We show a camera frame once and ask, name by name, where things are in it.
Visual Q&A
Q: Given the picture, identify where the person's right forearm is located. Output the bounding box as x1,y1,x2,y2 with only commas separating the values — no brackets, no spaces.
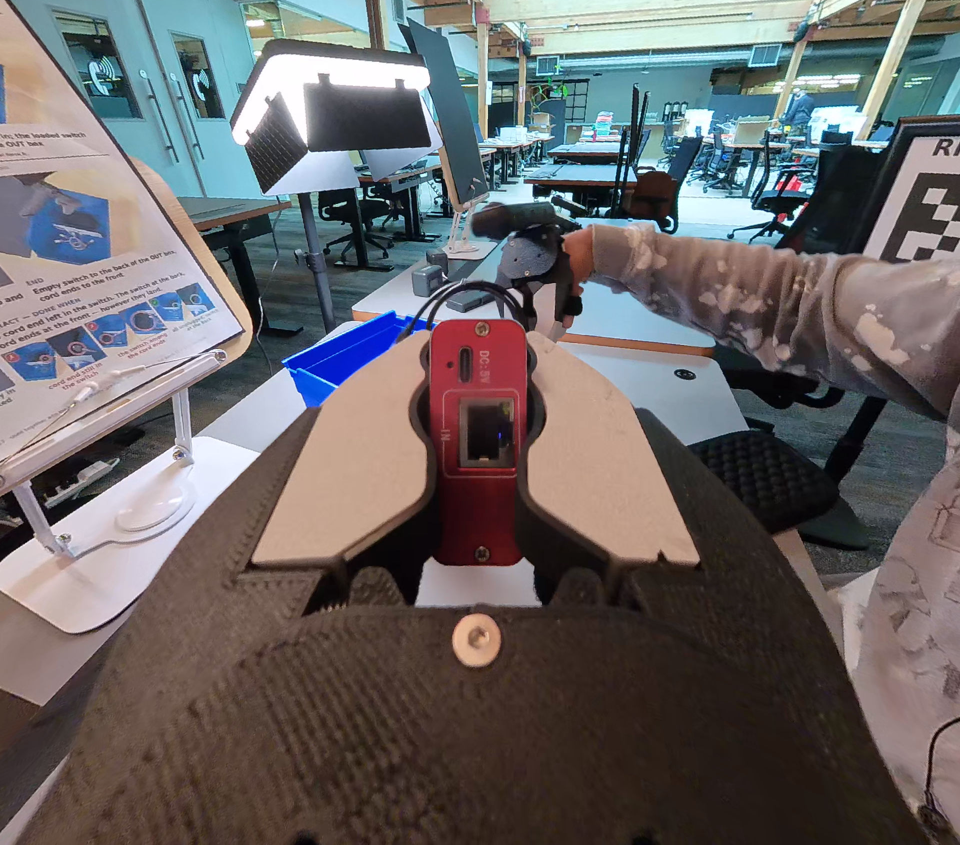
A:
588,221,960,420

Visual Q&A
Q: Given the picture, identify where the person's right hand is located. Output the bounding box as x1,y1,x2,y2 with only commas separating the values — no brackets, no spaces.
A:
562,224,599,317

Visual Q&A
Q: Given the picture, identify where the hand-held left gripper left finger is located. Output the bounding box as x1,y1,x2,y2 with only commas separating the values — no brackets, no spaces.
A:
249,331,441,584

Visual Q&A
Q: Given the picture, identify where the black mesh chair armrest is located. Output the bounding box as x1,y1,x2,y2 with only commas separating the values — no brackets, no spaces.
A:
688,428,871,551

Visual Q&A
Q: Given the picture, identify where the white stand base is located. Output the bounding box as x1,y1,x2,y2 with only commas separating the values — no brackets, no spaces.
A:
0,436,261,636

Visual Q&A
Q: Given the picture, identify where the printed instruction sheet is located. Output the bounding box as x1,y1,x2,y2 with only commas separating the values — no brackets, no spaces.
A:
0,0,245,467

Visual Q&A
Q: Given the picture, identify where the grey light stand pole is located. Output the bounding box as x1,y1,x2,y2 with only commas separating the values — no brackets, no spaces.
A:
294,192,340,336

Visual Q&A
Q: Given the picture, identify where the black ethernet cable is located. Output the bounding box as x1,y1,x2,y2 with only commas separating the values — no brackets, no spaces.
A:
393,281,526,345

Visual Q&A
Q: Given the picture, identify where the brown chair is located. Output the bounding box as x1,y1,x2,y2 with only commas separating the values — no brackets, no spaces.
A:
630,170,680,235

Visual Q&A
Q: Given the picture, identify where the wood top office desk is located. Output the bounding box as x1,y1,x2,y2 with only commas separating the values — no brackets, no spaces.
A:
177,196,301,338

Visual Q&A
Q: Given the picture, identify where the black red office chair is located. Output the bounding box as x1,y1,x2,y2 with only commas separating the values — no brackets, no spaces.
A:
776,143,894,257

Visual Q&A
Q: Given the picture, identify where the black microphone wire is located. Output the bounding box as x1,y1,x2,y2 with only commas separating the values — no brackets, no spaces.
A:
921,716,960,833

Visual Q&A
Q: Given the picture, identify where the white power strip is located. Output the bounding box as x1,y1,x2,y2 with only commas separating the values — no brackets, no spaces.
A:
41,458,121,509

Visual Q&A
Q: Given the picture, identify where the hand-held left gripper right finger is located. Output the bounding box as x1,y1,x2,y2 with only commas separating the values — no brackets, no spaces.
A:
516,331,704,584

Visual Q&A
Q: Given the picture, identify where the blue plastic storage bin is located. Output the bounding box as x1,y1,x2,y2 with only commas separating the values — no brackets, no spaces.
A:
281,310,419,409

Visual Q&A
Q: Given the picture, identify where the red metal ethernet switch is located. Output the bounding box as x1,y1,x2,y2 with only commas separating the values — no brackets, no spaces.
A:
429,318,528,567

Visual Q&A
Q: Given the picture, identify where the black board on stand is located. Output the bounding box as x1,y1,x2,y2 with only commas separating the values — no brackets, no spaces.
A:
397,18,494,255

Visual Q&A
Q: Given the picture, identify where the studio light panel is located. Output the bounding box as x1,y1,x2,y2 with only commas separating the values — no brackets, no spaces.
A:
230,38,445,197

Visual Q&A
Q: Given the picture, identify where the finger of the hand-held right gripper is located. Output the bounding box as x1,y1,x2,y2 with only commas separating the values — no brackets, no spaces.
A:
523,281,575,344

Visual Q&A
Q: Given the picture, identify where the instruction sheet on board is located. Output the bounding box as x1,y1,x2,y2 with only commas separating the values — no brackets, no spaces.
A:
0,0,254,495

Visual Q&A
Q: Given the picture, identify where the framed checkered marker sign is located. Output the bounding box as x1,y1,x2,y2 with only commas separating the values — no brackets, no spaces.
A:
861,116,960,263

